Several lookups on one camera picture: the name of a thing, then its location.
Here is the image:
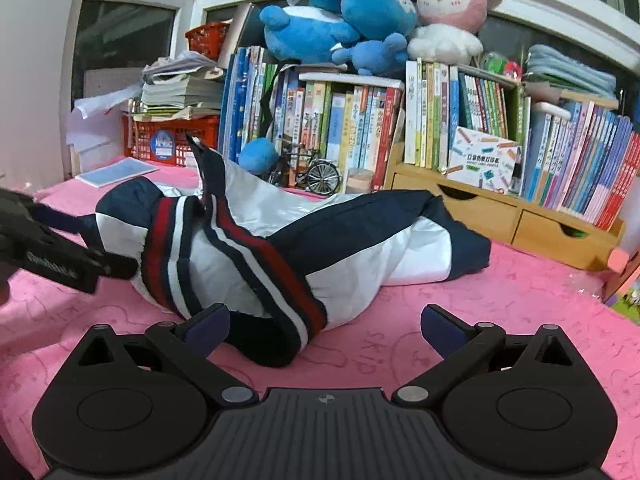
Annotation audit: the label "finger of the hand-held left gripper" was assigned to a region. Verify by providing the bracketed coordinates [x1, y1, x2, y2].
[96, 252, 139, 280]
[32, 204, 82, 235]

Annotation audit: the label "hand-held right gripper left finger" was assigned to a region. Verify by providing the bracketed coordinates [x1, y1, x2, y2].
[76, 303, 259, 407]

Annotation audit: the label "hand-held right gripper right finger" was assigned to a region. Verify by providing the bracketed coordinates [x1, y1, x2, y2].
[391, 305, 574, 406]

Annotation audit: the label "navy white striped jacket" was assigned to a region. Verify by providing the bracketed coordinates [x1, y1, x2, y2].
[80, 132, 493, 368]

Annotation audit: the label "pink rabbit-print blanket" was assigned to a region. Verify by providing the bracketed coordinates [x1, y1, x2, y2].
[0, 155, 640, 480]

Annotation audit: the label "blue notebook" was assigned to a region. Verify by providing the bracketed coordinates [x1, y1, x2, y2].
[75, 156, 161, 188]

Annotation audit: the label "loose white papers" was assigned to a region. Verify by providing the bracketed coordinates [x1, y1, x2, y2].
[67, 85, 143, 155]

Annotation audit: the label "wooden drawer organizer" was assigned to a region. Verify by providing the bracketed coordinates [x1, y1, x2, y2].
[385, 142, 626, 271]

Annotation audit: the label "red plastic crate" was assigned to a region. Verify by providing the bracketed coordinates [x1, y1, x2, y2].
[122, 114, 222, 168]

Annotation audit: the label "beige tape roll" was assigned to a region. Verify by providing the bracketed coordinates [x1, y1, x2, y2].
[345, 167, 376, 195]

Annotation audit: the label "white printed box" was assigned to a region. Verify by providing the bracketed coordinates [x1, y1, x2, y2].
[446, 126, 523, 195]

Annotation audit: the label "round blue plush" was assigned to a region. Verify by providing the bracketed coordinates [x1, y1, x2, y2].
[238, 137, 278, 176]

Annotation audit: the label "stack of workbooks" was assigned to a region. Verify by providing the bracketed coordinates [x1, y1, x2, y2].
[140, 50, 226, 122]

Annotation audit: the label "black model bicycle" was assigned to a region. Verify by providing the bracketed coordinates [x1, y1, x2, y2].
[267, 137, 343, 195]

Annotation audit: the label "row of tall blue books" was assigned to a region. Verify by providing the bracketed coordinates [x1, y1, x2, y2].
[220, 45, 281, 166]

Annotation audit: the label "row of picture books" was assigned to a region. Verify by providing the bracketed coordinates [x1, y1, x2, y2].
[272, 80, 406, 191]

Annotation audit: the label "row of green white books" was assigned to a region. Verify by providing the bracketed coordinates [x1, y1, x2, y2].
[402, 57, 531, 171]

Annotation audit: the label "row of pink blue books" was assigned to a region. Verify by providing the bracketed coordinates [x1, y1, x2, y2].
[520, 100, 640, 231]

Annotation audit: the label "small red basket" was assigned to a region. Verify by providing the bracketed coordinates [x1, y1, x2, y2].
[185, 22, 233, 61]

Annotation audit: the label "grey flat board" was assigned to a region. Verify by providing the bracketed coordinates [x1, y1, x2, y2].
[219, 2, 262, 68]

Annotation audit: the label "green red small toy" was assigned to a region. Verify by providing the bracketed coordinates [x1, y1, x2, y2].
[482, 51, 523, 81]

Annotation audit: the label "small blue plush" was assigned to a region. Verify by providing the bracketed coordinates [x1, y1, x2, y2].
[330, 32, 408, 77]

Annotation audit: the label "light blue folded cloth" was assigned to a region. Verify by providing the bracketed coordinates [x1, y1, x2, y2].
[525, 44, 618, 101]

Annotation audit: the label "pink white rabbit plush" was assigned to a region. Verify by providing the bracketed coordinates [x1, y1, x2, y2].
[407, 0, 506, 66]

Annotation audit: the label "blue cat plush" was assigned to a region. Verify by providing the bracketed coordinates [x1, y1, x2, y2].
[297, 0, 418, 43]

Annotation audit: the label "black strap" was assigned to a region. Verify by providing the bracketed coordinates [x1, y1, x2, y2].
[259, 62, 301, 142]

